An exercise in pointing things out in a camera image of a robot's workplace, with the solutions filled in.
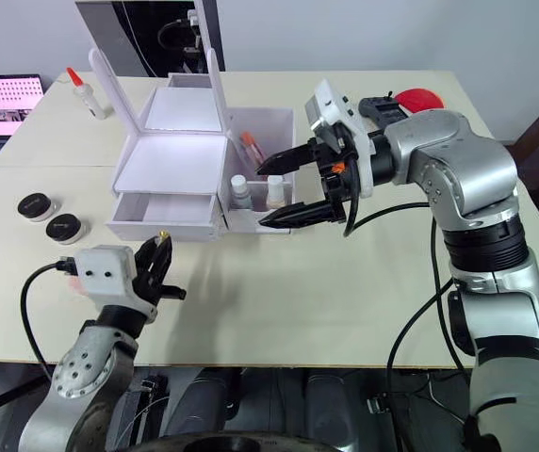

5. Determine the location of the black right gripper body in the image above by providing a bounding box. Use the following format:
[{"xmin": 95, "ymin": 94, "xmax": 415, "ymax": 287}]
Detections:
[{"xmin": 307, "ymin": 122, "xmax": 361, "ymax": 226}]

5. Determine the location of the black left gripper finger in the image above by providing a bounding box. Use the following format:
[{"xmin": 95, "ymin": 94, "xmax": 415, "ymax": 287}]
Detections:
[
  {"xmin": 134, "ymin": 237, "xmax": 160, "ymax": 285},
  {"xmin": 155, "ymin": 234, "xmax": 174, "ymax": 286}
]

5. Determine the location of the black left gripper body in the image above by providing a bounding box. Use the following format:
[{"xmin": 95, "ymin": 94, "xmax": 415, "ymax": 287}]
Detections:
[{"xmin": 131, "ymin": 275, "xmax": 188, "ymax": 313}]

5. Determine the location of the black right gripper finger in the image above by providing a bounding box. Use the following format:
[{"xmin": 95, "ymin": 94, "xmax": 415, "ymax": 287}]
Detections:
[
  {"xmin": 254, "ymin": 142, "xmax": 319, "ymax": 178},
  {"xmin": 258, "ymin": 201, "xmax": 335, "ymax": 232}
]

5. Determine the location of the white drawer with gold knob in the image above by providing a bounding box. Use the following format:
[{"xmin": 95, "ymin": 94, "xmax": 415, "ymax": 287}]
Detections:
[{"xmin": 105, "ymin": 191, "xmax": 221, "ymax": 244}]

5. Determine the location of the brush set with orange cap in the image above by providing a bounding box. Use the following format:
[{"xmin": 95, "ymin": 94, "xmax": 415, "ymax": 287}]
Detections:
[{"xmin": 238, "ymin": 131, "xmax": 267, "ymax": 171}]

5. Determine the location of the white makeup organizer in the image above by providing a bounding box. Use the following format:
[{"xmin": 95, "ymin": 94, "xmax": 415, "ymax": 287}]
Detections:
[{"xmin": 89, "ymin": 46, "xmax": 297, "ymax": 244}]

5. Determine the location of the beige bottle with white cap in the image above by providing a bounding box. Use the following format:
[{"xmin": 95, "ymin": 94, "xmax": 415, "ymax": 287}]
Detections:
[{"xmin": 265, "ymin": 174, "xmax": 286, "ymax": 211}]

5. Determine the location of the grey bottle with white cap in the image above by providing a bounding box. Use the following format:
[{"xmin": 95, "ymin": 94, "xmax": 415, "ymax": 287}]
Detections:
[{"xmin": 230, "ymin": 174, "xmax": 254, "ymax": 211}]

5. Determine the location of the round black lidded compact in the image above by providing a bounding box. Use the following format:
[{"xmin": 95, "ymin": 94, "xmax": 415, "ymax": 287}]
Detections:
[
  {"xmin": 17, "ymin": 192, "xmax": 62, "ymax": 222},
  {"xmin": 44, "ymin": 214, "xmax": 88, "ymax": 247}
]

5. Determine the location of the red round disc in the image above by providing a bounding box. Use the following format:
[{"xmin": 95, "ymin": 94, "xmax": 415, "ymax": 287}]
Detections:
[{"xmin": 394, "ymin": 87, "xmax": 446, "ymax": 113}]

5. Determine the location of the white glue bottle red tip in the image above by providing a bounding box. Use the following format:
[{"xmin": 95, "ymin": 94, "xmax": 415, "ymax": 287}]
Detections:
[{"xmin": 65, "ymin": 67, "xmax": 111, "ymax": 121}]

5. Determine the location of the dark equipment rack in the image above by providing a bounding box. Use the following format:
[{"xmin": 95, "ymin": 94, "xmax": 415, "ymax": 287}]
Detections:
[{"xmin": 74, "ymin": 0, "xmax": 227, "ymax": 79}]

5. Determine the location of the open laptop with pink screen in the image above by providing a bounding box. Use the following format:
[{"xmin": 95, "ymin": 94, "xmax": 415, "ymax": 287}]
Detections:
[{"xmin": 0, "ymin": 73, "xmax": 45, "ymax": 142}]

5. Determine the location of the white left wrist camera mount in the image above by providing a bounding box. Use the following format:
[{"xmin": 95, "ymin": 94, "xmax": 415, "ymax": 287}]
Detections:
[{"xmin": 72, "ymin": 244, "xmax": 157, "ymax": 315}]

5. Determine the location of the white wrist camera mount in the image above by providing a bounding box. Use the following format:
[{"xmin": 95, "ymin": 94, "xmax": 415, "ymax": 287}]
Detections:
[
  {"xmin": 72, "ymin": 244, "xmax": 157, "ymax": 315},
  {"xmin": 302, "ymin": 78, "xmax": 377, "ymax": 200}
]

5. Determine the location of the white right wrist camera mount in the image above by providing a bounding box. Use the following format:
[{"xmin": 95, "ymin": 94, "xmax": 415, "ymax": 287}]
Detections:
[{"xmin": 302, "ymin": 78, "xmax": 377, "ymax": 200}]

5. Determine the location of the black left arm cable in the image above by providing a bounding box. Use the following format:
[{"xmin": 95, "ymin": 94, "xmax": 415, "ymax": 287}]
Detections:
[{"xmin": 20, "ymin": 256, "xmax": 76, "ymax": 379}]

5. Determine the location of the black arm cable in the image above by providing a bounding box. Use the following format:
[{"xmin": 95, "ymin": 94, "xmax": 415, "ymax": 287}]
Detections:
[
  {"xmin": 20, "ymin": 256, "xmax": 76, "ymax": 379},
  {"xmin": 342, "ymin": 154, "xmax": 477, "ymax": 452}
]

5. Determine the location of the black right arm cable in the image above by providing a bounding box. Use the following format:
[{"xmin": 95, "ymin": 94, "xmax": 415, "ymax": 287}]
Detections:
[{"xmin": 342, "ymin": 154, "xmax": 477, "ymax": 452}]

